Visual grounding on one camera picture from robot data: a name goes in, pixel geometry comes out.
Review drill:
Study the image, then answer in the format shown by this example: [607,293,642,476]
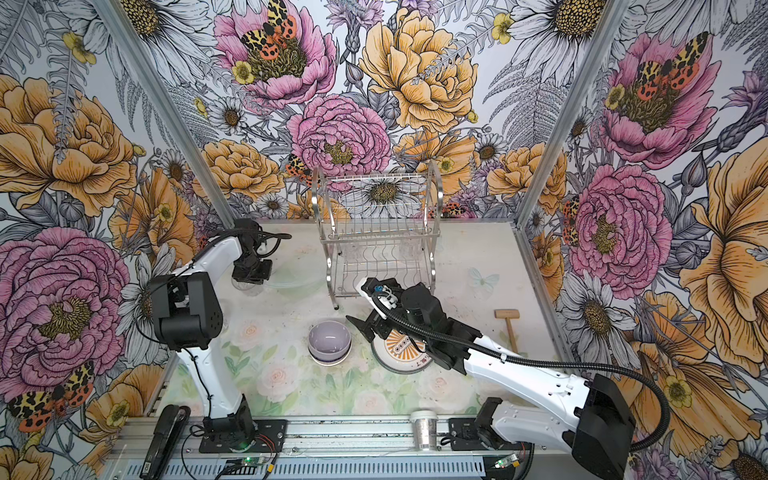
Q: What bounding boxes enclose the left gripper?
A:
[229,249,272,285]

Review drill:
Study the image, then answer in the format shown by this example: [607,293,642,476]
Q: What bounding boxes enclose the lavender bowl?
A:
[308,321,352,361]

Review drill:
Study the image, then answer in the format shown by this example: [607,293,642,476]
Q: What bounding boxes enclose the pink patterned white plate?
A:
[372,329,432,375]

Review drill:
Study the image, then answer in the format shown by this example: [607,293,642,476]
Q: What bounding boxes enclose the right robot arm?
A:
[351,277,636,479]

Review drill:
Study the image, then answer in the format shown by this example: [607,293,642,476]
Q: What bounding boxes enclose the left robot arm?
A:
[149,219,272,453]

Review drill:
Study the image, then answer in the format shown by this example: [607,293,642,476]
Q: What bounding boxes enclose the chrome two-tier dish rack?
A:
[310,162,444,309]

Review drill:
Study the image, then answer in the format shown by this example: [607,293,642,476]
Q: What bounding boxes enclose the small wooden mallet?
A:
[494,309,520,352]

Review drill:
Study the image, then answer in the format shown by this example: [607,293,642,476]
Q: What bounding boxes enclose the black handheld device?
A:
[139,404,191,480]

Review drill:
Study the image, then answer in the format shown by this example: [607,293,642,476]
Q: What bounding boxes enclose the green circuit board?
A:
[233,455,278,470]

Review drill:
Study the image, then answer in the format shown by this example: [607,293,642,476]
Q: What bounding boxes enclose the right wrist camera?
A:
[356,277,403,319]

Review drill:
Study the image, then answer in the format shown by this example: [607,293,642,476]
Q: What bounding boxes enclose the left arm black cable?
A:
[134,230,293,421]

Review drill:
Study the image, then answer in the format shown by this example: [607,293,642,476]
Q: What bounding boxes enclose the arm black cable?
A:
[371,290,671,452]
[134,230,293,421]

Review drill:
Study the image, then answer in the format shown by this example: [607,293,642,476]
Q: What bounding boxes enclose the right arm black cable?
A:
[371,290,671,452]

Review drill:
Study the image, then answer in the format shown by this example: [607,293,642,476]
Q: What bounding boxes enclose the aluminium front rail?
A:
[113,415,619,460]

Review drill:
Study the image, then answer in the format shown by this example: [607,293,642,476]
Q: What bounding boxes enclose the white cylinder on rail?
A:
[410,410,438,451]

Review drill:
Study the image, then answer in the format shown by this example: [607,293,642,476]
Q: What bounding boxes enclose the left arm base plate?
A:
[198,419,288,454]

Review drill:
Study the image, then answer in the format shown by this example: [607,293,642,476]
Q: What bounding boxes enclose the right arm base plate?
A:
[440,417,532,452]

